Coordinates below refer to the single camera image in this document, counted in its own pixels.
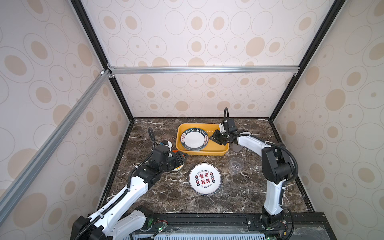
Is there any orange plastic bowl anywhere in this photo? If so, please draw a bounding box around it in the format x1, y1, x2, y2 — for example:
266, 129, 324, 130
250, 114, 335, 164
173, 151, 186, 172

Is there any green rim lettered plate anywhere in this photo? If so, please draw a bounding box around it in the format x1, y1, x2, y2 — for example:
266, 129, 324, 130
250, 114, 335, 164
180, 128, 209, 151

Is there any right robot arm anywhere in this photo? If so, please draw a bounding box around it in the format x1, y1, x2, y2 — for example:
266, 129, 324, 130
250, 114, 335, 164
210, 117, 298, 230

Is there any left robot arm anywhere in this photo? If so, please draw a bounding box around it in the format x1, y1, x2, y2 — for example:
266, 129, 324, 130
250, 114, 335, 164
70, 144, 189, 240

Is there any yellow plastic bin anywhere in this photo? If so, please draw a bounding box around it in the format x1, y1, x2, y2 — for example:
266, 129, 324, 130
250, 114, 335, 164
176, 124, 230, 156

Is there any grey translucent cup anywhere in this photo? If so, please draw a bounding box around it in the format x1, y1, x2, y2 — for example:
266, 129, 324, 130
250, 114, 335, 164
231, 143, 243, 153

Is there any clear plastic cup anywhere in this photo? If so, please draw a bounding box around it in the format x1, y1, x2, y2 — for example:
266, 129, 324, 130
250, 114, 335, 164
229, 157, 245, 175

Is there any horizontal aluminium rail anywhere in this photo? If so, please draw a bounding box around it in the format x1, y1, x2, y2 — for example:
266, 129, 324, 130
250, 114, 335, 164
110, 66, 300, 75

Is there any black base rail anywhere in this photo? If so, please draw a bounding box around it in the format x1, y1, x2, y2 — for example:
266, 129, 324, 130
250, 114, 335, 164
128, 213, 336, 240

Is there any left diagonal aluminium rail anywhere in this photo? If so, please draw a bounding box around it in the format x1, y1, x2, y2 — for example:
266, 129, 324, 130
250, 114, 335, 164
1, 70, 112, 225

